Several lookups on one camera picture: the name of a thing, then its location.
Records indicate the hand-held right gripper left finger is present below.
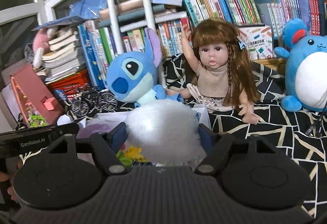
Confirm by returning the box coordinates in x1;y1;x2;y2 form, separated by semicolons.
48;122;129;176

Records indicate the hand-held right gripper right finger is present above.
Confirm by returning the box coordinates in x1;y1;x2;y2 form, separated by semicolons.
195;123;290;175

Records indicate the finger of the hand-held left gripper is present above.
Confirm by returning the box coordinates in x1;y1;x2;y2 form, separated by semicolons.
50;122;80;141

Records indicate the white cardboard box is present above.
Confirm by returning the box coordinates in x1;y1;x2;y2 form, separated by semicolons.
57;105;212;166

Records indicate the white fluffy ball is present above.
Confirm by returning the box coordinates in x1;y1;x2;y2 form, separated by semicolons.
124;100;202;164

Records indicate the person's left hand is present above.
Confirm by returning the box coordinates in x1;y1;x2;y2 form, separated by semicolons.
0;160;24;203

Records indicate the green scrunchie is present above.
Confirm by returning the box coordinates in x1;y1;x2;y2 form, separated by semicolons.
116;151;134;170

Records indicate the dark blue patterned scrunchie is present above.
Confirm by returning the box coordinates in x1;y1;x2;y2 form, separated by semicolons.
133;157;154;165

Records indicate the blue round toy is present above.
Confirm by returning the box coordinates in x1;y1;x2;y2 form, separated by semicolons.
54;89;68;101

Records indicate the black miniature bicycle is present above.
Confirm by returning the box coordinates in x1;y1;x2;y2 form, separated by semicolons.
67;85;119;118

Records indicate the pink model house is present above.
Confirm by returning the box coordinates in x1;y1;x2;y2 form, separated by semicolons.
10;63;65;128

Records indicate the red basket under books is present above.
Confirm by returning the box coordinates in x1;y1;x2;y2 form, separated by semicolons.
47;69;90;101

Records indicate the brown-haired doll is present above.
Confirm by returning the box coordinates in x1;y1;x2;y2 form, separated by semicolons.
166;21;263;125

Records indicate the black patterned blanket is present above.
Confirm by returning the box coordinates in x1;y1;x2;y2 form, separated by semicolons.
162;54;327;214

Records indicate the blue big-eared alien plush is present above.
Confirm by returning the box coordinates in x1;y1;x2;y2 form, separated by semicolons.
106;27;185;109

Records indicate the stack of worn books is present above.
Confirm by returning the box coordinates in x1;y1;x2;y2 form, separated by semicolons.
36;27;87;84

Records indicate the row of tall thin books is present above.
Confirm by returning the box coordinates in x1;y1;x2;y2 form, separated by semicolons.
77;22;123;88

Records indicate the pink rabbit plush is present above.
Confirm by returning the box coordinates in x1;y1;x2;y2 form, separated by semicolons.
32;27;57;70

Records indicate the row of small colourful books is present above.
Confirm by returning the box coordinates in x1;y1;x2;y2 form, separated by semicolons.
120;17;193;58

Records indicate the white printed carton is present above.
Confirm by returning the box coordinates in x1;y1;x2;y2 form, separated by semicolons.
239;24;274;61

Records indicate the blue round mouse plush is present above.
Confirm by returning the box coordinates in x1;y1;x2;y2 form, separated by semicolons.
274;18;327;112

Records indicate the blue plastic bag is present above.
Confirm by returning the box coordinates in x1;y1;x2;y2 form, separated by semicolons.
38;0;108;32

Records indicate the pile of flat-lying books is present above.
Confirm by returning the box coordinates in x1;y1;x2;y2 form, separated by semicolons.
98;0;189;33

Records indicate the row of slanted paperback books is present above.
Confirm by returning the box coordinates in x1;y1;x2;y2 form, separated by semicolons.
176;0;263;28

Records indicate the row of blue-white series books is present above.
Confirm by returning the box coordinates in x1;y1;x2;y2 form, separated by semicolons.
253;0;327;37

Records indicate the black cable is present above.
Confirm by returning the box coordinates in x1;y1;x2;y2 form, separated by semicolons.
305;101;327;138

